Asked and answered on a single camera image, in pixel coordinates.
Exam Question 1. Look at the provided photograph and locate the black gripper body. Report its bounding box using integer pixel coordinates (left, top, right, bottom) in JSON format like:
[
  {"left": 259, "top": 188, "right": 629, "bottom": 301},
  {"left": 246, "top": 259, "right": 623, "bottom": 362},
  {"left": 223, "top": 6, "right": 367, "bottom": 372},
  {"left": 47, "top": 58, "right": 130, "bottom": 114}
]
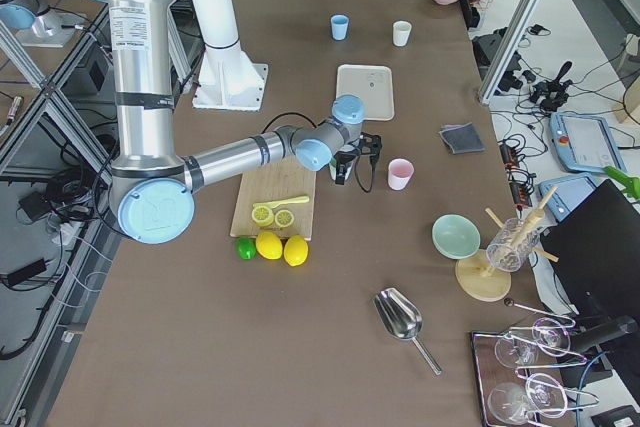
[{"left": 332, "top": 144, "right": 361, "bottom": 173}]

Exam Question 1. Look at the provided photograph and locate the blue plastic cup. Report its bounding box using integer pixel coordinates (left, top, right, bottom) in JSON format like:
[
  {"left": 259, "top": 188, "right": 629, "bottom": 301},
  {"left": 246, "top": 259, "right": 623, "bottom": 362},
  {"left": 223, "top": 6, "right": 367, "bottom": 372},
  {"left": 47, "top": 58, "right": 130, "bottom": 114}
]
[{"left": 330, "top": 14, "right": 349, "bottom": 41}]

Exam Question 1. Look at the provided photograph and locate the mint green cup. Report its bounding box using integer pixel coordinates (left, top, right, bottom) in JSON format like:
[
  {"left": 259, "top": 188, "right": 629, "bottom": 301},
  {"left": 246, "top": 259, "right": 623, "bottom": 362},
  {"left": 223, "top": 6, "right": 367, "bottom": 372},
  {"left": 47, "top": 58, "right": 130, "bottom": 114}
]
[{"left": 329, "top": 158, "right": 337, "bottom": 182}]

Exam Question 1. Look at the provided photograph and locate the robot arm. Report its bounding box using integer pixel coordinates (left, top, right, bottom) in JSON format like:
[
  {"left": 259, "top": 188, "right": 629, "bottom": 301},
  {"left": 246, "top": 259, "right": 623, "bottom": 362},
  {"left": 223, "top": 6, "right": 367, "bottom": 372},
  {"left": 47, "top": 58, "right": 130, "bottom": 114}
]
[{"left": 99, "top": 0, "right": 364, "bottom": 244}]

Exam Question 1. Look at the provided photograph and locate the cream rabbit tray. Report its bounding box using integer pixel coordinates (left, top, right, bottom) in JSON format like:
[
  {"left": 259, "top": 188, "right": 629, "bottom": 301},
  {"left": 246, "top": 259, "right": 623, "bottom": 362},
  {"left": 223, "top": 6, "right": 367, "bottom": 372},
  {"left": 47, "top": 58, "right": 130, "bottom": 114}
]
[{"left": 336, "top": 64, "right": 395, "bottom": 121}]

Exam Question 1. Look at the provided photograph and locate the mirror glass rack tray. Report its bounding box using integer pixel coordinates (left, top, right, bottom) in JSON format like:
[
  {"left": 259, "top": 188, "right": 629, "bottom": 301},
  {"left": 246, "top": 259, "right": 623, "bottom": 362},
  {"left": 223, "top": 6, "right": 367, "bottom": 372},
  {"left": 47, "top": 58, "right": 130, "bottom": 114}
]
[{"left": 471, "top": 331, "right": 599, "bottom": 426}]

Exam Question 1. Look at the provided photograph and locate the bamboo cutting board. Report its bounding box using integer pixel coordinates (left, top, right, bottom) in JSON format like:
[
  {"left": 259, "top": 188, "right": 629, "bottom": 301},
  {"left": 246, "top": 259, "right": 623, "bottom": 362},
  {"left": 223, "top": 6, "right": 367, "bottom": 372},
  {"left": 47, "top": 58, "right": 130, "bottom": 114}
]
[{"left": 230, "top": 156, "right": 316, "bottom": 241}]

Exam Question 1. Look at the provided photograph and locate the pink plastic cup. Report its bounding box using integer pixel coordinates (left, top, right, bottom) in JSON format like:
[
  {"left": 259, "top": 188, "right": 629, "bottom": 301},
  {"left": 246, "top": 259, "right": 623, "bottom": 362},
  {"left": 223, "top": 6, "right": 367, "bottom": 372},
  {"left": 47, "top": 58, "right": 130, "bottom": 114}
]
[{"left": 387, "top": 158, "right": 414, "bottom": 191}]

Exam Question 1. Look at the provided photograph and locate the lemon half right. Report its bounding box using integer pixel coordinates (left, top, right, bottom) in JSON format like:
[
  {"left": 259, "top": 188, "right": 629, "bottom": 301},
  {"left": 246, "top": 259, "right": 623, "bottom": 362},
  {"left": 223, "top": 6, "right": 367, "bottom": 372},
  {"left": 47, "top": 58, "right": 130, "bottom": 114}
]
[{"left": 274, "top": 209, "right": 295, "bottom": 229}]

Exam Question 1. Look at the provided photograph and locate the lemon half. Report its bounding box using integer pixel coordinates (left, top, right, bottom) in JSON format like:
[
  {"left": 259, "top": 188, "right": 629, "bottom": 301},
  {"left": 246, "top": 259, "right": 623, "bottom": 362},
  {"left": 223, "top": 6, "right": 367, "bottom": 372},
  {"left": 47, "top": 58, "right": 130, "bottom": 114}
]
[
  {"left": 251, "top": 205, "right": 275, "bottom": 227},
  {"left": 274, "top": 209, "right": 295, "bottom": 229}
]

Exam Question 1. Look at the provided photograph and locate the yellow plastic knife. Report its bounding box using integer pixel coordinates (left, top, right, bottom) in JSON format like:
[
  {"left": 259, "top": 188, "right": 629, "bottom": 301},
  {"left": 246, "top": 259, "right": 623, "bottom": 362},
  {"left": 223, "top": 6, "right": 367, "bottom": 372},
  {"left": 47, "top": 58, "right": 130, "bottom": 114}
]
[{"left": 253, "top": 195, "right": 310, "bottom": 209}]

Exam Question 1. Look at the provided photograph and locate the lemon half left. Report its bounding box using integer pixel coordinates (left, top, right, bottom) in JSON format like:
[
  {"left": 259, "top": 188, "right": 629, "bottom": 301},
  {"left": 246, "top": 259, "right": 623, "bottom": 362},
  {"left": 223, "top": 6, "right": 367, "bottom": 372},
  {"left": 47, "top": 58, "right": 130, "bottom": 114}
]
[{"left": 251, "top": 205, "right": 275, "bottom": 227}]

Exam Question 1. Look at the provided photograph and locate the yellow lemon right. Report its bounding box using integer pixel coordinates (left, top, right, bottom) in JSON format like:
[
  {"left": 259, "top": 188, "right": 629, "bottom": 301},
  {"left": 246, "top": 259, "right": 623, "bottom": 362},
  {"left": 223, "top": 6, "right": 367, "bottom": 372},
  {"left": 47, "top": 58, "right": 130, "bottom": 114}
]
[{"left": 283, "top": 235, "right": 309, "bottom": 267}]

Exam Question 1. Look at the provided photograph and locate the yellow lemon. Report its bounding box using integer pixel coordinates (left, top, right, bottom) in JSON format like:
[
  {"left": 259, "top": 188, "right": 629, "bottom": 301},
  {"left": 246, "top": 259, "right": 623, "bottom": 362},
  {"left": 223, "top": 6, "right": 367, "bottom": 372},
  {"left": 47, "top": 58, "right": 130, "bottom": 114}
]
[
  {"left": 255, "top": 231, "right": 283, "bottom": 260},
  {"left": 283, "top": 235, "right": 309, "bottom": 267}
]

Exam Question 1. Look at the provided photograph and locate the yellow lemon left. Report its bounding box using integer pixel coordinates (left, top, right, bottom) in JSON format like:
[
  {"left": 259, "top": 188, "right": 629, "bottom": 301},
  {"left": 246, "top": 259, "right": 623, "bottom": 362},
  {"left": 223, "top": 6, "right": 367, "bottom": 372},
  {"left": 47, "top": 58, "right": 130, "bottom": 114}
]
[{"left": 255, "top": 231, "right": 283, "bottom": 260}]

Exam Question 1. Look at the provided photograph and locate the grey folded cloth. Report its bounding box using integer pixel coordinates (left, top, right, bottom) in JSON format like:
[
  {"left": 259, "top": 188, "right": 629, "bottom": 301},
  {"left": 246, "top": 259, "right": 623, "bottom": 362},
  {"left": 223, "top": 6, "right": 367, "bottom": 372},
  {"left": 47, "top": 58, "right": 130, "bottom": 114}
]
[{"left": 439, "top": 122, "right": 485, "bottom": 154}]

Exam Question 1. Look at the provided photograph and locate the green lime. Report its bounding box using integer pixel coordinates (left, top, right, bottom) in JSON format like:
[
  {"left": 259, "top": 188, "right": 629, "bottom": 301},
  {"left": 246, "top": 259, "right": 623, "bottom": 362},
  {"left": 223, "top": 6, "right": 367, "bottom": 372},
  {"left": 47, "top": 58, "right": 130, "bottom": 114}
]
[{"left": 235, "top": 237, "right": 257, "bottom": 260}]

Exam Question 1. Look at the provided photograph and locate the mint green bowl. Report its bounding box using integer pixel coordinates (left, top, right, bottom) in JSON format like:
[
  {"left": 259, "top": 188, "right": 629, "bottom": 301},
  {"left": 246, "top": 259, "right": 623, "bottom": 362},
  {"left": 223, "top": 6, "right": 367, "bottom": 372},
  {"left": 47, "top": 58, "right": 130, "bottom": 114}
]
[{"left": 432, "top": 214, "right": 481, "bottom": 260}]

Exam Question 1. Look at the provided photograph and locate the cream plastic cup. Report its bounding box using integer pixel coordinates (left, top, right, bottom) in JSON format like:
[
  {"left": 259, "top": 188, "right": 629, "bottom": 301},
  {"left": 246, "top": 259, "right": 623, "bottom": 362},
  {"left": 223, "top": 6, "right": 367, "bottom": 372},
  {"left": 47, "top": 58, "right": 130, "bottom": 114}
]
[{"left": 392, "top": 20, "right": 412, "bottom": 47}]

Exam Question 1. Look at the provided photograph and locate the steel metal scoop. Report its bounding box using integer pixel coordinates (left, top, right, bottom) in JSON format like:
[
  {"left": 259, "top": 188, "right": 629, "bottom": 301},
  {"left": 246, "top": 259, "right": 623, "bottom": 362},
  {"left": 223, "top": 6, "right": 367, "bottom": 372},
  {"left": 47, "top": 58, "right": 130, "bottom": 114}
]
[{"left": 373, "top": 287, "right": 443, "bottom": 376}]

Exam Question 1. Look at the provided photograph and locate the wooden cup tree stand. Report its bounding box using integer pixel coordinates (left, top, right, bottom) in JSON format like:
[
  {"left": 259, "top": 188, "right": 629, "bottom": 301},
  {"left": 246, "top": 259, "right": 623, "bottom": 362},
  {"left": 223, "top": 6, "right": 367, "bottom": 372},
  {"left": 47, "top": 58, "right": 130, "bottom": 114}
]
[{"left": 455, "top": 187, "right": 559, "bottom": 302}]

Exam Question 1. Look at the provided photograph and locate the clear glass tumbler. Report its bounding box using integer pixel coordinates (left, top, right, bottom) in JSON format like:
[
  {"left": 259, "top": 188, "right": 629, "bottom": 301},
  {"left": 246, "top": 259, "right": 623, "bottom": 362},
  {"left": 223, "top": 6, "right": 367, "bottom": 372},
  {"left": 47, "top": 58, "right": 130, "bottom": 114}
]
[{"left": 486, "top": 218, "right": 541, "bottom": 272}]

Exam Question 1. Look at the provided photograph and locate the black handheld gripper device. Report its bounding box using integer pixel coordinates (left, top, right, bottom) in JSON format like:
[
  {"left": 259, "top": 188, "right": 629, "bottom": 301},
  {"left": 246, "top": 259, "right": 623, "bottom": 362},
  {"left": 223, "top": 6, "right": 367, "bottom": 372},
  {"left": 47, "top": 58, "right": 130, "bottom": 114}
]
[{"left": 529, "top": 61, "right": 573, "bottom": 112}]

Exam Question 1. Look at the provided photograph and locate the blue teach pendant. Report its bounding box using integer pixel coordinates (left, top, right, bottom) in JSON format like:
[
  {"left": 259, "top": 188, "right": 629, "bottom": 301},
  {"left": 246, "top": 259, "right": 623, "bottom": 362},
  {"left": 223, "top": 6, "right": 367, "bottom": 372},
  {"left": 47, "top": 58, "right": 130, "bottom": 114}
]
[
  {"left": 538, "top": 172, "right": 598, "bottom": 222},
  {"left": 549, "top": 112, "right": 627, "bottom": 174}
]

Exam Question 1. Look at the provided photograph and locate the black laptop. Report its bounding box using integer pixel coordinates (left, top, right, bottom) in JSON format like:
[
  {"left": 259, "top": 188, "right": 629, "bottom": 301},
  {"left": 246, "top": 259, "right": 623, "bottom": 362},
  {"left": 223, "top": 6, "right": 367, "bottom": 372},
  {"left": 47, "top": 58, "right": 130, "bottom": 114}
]
[{"left": 542, "top": 180, "right": 639, "bottom": 319}]

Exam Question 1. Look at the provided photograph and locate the wine glass upper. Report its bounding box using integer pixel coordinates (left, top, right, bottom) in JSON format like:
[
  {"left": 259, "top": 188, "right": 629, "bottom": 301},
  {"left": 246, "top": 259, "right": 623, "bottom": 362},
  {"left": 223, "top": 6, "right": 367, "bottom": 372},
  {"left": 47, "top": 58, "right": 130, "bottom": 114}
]
[{"left": 494, "top": 317, "right": 570, "bottom": 368}]

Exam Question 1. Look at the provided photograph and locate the wine glass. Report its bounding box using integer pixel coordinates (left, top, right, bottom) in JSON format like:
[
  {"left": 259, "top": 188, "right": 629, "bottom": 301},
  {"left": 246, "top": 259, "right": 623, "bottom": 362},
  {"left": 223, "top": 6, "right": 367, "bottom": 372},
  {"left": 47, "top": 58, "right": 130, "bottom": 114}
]
[
  {"left": 488, "top": 373, "right": 568, "bottom": 426},
  {"left": 494, "top": 317, "right": 570, "bottom": 368}
]

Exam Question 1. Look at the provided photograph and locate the wine glass lower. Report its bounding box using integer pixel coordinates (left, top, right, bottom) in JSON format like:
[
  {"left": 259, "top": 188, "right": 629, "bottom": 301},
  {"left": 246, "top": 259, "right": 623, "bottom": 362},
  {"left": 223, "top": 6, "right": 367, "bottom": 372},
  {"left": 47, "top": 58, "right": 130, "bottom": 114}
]
[{"left": 488, "top": 373, "right": 568, "bottom": 426}]

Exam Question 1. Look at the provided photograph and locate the aluminium frame post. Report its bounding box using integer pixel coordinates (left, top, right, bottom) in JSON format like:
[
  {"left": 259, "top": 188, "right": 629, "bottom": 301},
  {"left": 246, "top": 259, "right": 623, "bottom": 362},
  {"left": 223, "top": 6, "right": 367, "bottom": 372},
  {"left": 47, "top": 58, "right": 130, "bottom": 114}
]
[{"left": 478, "top": 0, "right": 540, "bottom": 107}]

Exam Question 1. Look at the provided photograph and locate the green handled tool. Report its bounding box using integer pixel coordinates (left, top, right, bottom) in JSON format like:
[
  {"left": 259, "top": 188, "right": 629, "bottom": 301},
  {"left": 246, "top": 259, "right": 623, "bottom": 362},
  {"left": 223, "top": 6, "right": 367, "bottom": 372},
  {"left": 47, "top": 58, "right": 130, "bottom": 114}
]
[{"left": 603, "top": 166, "right": 640, "bottom": 201}]

